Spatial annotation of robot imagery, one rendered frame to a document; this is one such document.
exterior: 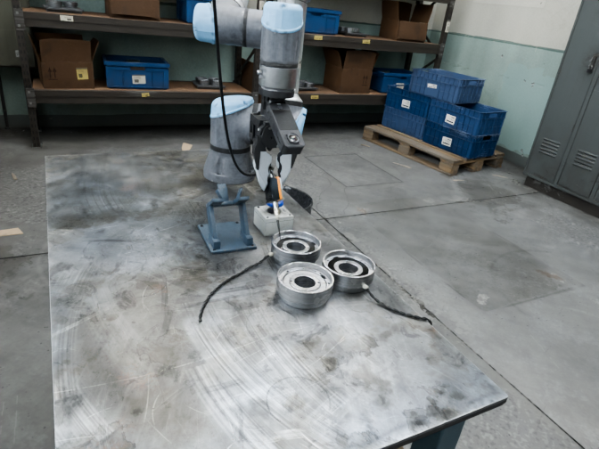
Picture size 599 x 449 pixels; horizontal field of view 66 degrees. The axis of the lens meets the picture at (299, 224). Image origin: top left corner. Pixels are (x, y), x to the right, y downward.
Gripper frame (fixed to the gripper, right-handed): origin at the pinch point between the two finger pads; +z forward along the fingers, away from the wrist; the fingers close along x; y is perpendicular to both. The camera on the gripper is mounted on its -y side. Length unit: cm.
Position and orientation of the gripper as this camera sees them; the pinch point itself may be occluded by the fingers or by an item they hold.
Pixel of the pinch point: (272, 185)
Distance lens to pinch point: 99.2
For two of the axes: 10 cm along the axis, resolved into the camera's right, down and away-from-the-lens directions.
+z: -1.1, 8.9, 4.4
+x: -9.1, 0.9, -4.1
